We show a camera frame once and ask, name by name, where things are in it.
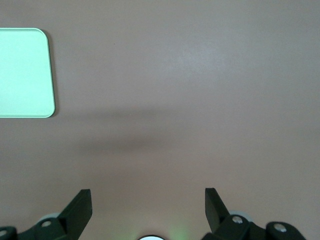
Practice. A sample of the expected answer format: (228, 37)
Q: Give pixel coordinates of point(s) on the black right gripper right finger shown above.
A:
(217, 217)

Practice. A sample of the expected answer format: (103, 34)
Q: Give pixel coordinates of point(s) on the brown table mat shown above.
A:
(175, 100)

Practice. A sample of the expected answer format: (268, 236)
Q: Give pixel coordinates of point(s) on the light green rectangular tray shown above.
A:
(25, 75)

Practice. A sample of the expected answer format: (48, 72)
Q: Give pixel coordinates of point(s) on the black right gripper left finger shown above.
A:
(70, 220)

